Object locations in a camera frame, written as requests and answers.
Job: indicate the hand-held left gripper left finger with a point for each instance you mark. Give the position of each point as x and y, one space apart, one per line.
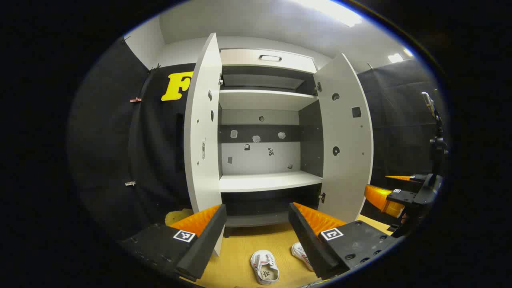
200 248

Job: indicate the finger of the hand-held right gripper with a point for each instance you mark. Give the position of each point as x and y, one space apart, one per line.
406 197
418 178

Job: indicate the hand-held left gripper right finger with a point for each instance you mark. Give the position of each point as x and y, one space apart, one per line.
310 248

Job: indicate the white canvas shoe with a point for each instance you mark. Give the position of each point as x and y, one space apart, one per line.
298 250
264 266

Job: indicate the white shoe cabinet door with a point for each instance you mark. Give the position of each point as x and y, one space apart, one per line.
348 168
200 100

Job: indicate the white shoe cabinet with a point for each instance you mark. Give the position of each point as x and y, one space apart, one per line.
264 182

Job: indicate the white cabinet drawer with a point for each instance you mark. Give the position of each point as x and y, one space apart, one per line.
240 58

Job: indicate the yellow plush toy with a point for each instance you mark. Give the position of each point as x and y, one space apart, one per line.
178 216

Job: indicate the square ceiling light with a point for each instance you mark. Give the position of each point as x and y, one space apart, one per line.
395 58

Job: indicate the black backdrop cloth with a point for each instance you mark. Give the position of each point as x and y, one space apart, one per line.
112 140

